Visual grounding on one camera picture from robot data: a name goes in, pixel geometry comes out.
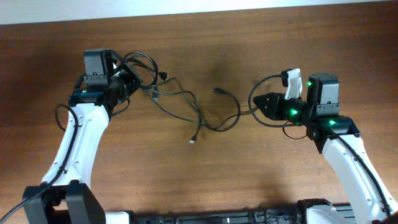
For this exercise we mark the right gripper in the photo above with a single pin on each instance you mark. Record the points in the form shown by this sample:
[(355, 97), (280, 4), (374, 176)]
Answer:
[(273, 110)]

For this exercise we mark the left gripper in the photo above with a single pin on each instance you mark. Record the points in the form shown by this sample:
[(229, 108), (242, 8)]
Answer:
[(135, 79)]

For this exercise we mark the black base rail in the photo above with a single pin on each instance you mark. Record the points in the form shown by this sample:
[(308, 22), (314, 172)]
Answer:
[(291, 214)]

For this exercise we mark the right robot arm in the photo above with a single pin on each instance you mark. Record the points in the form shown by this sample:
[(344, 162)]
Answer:
[(336, 137)]

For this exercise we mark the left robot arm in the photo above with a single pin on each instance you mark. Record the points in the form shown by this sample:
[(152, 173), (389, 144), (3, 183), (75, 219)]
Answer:
[(64, 195)]

